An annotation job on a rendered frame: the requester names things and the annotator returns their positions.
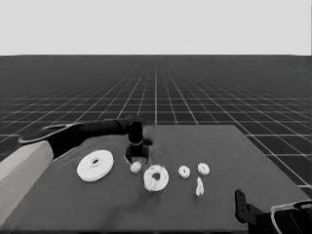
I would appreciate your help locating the small white toothed gear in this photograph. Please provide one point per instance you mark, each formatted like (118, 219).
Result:
(200, 169)
(150, 186)
(133, 168)
(181, 171)

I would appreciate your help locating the small white T-shaped piece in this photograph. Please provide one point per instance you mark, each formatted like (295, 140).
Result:
(199, 189)

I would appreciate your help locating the white round carrier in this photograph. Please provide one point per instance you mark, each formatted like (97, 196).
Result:
(164, 175)

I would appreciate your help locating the large thick white disc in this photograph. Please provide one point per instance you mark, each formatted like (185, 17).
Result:
(87, 169)

